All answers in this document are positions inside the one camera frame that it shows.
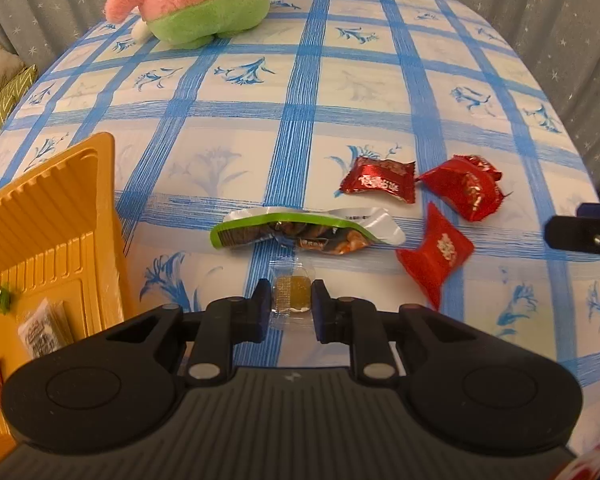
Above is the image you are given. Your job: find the crinkled red candy packet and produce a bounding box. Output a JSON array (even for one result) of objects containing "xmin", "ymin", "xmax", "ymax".
[{"xmin": 416, "ymin": 154, "xmax": 515, "ymax": 224}]

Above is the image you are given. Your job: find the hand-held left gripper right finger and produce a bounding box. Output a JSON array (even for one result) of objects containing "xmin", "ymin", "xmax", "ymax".
[{"xmin": 310, "ymin": 279, "xmax": 487, "ymax": 387}]

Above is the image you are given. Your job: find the grey clear snack packet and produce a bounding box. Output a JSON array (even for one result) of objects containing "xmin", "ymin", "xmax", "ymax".
[{"xmin": 17, "ymin": 299, "xmax": 76, "ymax": 361}]

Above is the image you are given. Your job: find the pink starfish plush toy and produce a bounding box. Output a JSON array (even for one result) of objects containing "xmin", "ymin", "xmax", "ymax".
[{"xmin": 104, "ymin": 0, "xmax": 301, "ymax": 51}]

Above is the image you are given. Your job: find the red white printed cloth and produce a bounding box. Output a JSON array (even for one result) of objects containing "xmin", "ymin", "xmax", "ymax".
[{"xmin": 555, "ymin": 437, "xmax": 600, "ymax": 480}]

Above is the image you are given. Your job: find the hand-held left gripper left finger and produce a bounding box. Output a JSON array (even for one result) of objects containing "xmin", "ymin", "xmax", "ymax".
[{"xmin": 100, "ymin": 279, "xmax": 273, "ymax": 387}]

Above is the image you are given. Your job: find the blue checked tablecloth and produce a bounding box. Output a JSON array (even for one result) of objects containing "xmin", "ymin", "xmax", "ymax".
[{"xmin": 0, "ymin": 0, "xmax": 596, "ymax": 461}]

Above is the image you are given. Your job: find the red pillow candy packet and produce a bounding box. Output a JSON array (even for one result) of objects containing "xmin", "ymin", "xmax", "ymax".
[{"xmin": 396, "ymin": 202, "xmax": 476, "ymax": 312}]

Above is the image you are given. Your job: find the green-edged snack packet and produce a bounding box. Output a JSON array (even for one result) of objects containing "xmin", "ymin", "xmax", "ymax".
[{"xmin": 210, "ymin": 206, "xmax": 407, "ymax": 257}]

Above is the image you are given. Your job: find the clear-wrapped brown candy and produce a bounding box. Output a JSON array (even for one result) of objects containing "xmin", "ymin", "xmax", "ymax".
[{"xmin": 269, "ymin": 260, "xmax": 315, "ymax": 331}]

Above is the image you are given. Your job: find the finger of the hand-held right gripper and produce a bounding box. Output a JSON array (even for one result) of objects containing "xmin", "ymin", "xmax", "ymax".
[{"xmin": 544, "ymin": 202, "xmax": 600, "ymax": 264}]

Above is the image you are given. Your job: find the orange plastic tray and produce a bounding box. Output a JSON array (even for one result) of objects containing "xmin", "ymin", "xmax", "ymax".
[{"xmin": 0, "ymin": 132, "xmax": 138, "ymax": 466}]

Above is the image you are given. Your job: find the green zigzag pillow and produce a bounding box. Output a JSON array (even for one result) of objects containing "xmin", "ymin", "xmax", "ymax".
[{"xmin": 0, "ymin": 65, "xmax": 38, "ymax": 158}]

